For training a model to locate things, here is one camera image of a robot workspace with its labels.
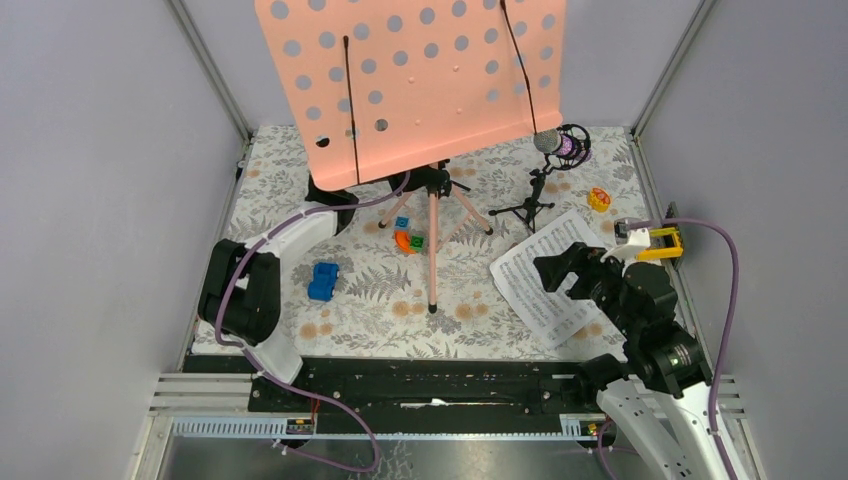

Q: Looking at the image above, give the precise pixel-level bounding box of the floral patterned table mat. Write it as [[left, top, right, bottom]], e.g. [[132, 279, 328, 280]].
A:
[[225, 126, 650, 361]]

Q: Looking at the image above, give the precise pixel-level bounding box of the green toy brick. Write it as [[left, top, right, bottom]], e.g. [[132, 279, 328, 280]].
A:
[[409, 236, 425, 253]]

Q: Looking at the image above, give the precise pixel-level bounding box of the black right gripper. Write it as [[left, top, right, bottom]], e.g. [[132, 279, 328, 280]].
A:
[[531, 239, 637, 336]]

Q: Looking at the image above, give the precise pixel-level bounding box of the sheet music page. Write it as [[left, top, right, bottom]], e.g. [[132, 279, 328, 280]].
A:
[[490, 209, 624, 361]]

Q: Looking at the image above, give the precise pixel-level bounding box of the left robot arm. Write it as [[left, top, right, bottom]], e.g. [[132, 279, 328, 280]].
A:
[[197, 166, 452, 411]]

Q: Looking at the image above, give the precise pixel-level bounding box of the pink music stand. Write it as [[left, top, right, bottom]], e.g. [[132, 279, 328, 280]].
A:
[[254, 0, 568, 315]]

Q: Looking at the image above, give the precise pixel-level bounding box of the yellow window frame brick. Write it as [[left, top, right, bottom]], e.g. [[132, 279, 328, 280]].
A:
[[637, 226, 684, 261]]

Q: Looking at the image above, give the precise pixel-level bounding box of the grey slotted cable duct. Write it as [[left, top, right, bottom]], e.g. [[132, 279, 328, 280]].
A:
[[173, 410, 602, 441]]

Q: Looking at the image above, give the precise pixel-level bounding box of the light blue toy brick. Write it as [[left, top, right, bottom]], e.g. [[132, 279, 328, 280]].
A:
[[394, 216, 409, 231]]

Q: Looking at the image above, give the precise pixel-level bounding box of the dark green baseplate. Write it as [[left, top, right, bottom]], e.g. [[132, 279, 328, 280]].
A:
[[664, 201, 684, 270]]

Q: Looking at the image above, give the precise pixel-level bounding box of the purple glitter microphone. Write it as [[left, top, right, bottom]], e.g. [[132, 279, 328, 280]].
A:
[[533, 129, 590, 160]]

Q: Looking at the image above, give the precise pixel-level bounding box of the black microphone tripod stand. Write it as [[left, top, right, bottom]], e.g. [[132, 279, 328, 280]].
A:
[[488, 124, 592, 233]]

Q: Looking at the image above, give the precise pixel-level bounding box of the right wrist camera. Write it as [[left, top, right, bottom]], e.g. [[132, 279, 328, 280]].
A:
[[601, 218, 652, 262]]

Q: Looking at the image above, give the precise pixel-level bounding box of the yellow flower toy block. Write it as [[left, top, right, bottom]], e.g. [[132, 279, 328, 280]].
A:
[[587, 187, 612, 213]]

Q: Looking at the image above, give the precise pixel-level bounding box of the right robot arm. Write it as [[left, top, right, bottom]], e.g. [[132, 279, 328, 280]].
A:
[[533, 242, 747, 479]]

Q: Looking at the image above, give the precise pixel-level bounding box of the blue toy car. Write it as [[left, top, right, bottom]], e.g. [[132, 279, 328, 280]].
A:
[[307, 262, 339, 302]]

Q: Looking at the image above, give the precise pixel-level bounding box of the orange curved toy piece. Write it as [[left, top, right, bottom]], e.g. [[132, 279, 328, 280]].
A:
[[394, 230, 420, 255]]

